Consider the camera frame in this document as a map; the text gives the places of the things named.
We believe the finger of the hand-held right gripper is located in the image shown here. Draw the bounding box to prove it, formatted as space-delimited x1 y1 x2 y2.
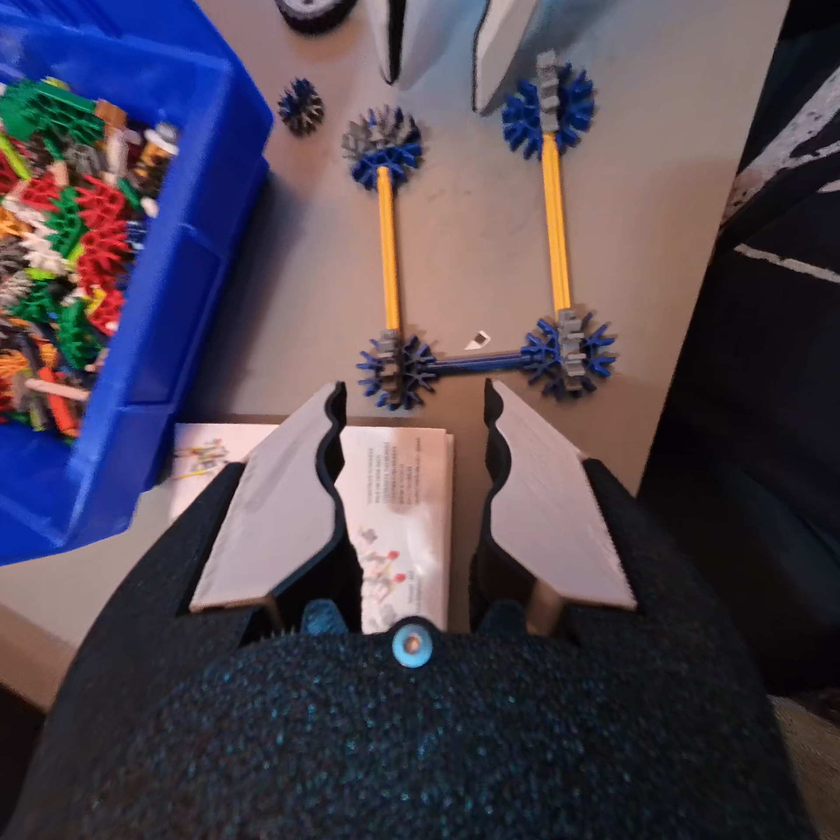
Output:
367 0 431 89
474 0 547 112

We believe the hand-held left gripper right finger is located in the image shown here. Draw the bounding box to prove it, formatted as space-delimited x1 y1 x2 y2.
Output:
480 379 637 632

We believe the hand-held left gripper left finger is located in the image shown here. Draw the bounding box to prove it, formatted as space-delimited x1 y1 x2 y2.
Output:
189 382 347 624

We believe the blue plastic storage bin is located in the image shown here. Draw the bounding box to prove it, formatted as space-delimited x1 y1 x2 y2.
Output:
0 0 274 567

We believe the yellow blue toy rod frame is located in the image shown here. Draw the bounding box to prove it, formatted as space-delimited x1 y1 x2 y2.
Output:
341 51 618 413

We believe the grey toy wheel black tire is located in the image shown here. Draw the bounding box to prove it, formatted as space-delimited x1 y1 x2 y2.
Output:
274 0 361 35

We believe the white instruction booklet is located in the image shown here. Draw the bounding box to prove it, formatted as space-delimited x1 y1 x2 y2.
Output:
172 423 455 636

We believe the blue grey toy connector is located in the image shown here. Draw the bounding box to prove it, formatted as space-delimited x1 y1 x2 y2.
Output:
277 77 326 137

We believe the black printed shirt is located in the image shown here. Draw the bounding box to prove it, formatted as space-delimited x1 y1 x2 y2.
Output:
640 0 840 697

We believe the pile of colourful toy pieces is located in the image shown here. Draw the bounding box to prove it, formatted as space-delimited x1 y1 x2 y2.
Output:
0 77 181 439

